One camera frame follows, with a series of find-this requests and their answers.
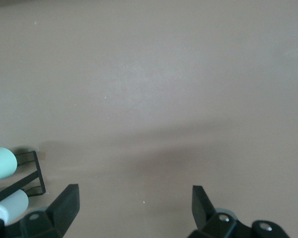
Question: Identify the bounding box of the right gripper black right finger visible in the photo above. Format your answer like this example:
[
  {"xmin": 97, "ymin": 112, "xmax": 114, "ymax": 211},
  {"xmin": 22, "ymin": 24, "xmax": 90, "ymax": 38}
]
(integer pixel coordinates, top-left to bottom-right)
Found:
[{"xmin": 192, "ymin": 184, "xmax": 289, "ymax": 238}]

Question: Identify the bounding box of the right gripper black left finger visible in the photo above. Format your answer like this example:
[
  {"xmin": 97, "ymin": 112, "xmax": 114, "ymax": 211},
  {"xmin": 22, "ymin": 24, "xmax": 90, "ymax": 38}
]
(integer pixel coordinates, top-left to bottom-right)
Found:
[{"xmin": 0, "ymin": 183, "xmax": 80, "ymax": 238}]

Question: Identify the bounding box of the mint green cup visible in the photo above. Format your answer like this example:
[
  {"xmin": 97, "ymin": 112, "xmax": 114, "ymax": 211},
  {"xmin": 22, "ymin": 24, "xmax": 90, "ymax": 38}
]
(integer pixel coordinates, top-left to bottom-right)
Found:
[{"xmin": 0, "ymin": 147, "xmax": 18, "ymax": 184}]

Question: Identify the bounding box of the black rack with wooden rod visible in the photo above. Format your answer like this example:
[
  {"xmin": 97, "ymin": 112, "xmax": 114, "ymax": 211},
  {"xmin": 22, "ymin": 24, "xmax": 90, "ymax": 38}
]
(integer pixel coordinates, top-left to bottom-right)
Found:
[{"xmin": 0, "ymin": 150, "xmax": 46, "ymax": 206}]

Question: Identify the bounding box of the grey plastic cup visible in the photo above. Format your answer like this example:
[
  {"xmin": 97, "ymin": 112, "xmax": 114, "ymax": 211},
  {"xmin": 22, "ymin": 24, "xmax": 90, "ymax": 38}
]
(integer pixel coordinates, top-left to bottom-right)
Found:
[{"xmin": 0, "ymin": 189, "xmax": 29, "ymax": 224}]

